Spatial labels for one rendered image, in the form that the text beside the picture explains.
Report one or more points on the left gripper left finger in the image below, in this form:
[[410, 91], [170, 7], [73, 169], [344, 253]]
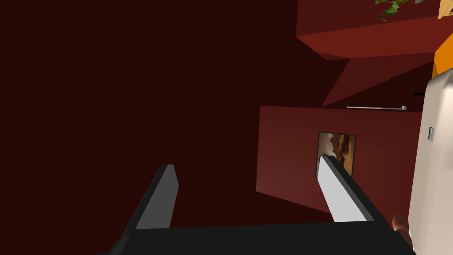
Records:
[[159, 202]]

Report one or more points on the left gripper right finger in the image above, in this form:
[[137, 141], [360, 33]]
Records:
[[341, 196]]

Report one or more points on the copper round door knob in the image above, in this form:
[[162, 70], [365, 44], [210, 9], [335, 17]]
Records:
[[401, 226]]

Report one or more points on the grey metal bar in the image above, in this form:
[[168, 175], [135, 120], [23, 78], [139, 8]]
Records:
[[377, 107]]

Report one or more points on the cream white door leaf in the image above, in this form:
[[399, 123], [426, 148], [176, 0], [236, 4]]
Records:
[[433, 170]]

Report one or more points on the green leafy plant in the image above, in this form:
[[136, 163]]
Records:
[[389, 8]]

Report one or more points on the brown framed wall picture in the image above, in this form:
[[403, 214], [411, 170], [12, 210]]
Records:
[[340, 148]]

